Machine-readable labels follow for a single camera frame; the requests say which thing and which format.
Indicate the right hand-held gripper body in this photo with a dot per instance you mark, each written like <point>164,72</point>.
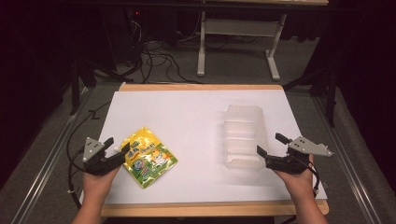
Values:
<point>294,158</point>

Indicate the black computer tower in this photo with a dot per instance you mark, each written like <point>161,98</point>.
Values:
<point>137,28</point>

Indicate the clear plastic container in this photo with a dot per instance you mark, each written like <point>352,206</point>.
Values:
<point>246,138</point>

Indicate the black tripod stand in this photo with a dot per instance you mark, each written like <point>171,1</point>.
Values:
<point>330,93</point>
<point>76,84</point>

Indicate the yellow snack pouch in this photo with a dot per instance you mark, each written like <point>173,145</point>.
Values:
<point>148,158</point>

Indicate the person's left hand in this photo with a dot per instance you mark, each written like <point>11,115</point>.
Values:
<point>99,183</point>

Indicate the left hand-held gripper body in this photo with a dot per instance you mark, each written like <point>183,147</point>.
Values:
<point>95,161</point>

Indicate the white table sheet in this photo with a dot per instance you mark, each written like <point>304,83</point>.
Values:
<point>199,124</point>

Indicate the aluminium floor rail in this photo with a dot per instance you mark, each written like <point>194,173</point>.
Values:
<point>355,174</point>
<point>49,158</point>

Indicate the white metal desk frame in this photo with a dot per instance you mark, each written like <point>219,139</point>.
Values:
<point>236,28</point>

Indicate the person's right hand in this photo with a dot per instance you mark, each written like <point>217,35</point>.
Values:
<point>295,182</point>

